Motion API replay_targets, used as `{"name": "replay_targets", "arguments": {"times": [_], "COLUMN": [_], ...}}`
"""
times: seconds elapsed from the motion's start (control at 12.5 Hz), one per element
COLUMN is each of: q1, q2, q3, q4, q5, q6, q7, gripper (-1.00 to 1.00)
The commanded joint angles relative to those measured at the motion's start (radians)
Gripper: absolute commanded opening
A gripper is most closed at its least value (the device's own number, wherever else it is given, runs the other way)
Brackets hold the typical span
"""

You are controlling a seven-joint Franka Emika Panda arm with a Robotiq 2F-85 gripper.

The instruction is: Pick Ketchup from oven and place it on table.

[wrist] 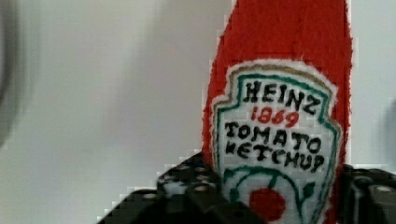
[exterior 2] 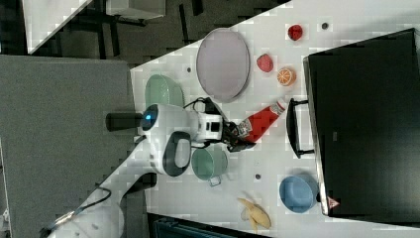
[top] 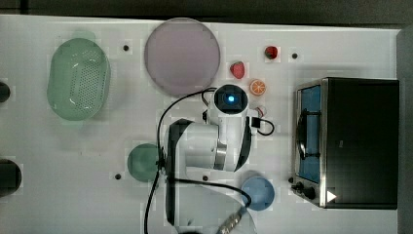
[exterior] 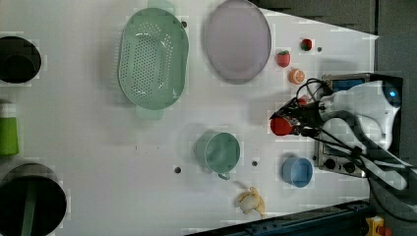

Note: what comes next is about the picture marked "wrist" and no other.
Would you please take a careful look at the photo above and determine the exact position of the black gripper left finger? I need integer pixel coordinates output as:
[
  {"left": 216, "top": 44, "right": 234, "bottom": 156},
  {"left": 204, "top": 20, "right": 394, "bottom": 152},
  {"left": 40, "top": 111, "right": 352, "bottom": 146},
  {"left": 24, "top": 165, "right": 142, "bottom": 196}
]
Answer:
[{"left": 98, "top": 153, "right": 266, "bottom": 224}]

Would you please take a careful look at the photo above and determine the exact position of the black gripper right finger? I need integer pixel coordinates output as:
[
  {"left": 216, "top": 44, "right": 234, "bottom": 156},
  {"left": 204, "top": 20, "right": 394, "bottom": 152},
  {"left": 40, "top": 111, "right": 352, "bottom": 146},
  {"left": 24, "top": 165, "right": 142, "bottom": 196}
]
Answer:
[{"left": 337, "top": 164, "right": 396, "bottom": 224}]

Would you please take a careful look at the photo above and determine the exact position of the red plush ketchup bottle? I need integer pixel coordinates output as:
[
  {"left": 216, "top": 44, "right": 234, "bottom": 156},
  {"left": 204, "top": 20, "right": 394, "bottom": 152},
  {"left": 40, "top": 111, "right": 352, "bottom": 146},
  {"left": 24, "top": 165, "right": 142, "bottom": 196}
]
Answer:
[{"left": 203, "top": 0, "right": 352, "bottom": 224}]

